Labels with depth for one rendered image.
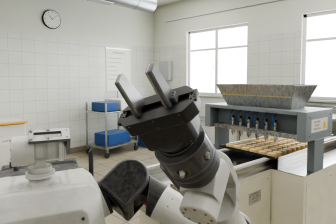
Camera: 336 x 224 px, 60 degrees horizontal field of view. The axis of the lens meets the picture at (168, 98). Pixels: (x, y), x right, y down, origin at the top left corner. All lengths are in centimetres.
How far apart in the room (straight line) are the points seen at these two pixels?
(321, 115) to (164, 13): 528
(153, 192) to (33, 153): 30
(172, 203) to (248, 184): 94
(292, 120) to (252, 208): 54
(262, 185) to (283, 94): 52
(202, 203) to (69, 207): 31
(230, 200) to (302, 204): 120
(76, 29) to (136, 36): 141
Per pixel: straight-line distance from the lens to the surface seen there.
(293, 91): 174
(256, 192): 174
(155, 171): 157
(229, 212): 60
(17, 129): 457
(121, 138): 547
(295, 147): 205
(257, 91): 186
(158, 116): 39
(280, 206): 187
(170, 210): 76
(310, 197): 185
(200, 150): 44
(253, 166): 168
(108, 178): 77
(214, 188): 50
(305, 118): 168
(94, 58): 585
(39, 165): 73
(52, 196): 71
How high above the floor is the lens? 135
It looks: 4 degrees down
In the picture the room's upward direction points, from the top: straight up
